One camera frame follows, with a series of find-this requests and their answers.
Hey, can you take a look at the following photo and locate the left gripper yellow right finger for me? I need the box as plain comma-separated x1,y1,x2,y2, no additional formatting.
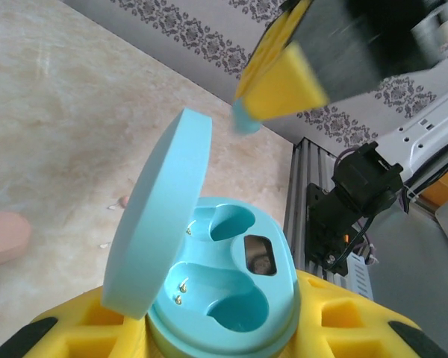
279,268,448,358

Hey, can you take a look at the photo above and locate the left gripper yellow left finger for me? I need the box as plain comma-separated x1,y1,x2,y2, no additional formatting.
0,287,158,358

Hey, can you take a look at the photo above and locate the blue wireless earbud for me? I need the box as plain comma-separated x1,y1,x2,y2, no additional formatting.
230,97,261,136

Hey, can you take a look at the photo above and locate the pink earbud charging case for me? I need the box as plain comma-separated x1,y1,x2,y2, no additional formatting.
0,211,33,269

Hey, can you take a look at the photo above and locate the pink wireless earbud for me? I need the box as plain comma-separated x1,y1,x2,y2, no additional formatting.
108,195,131,210

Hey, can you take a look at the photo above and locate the blue earbud charging case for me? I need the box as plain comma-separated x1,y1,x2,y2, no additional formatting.
102,107,299,358

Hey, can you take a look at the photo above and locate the orange box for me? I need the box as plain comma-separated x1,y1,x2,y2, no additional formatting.
421,173,448,204

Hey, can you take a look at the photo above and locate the white slotted cable duct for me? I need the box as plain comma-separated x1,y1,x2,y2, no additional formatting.
345,253,374,301

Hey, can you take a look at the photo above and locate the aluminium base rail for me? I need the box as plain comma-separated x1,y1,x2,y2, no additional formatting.
282,136,359,295

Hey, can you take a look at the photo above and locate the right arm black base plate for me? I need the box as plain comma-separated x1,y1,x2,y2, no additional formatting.
305,181,351,280

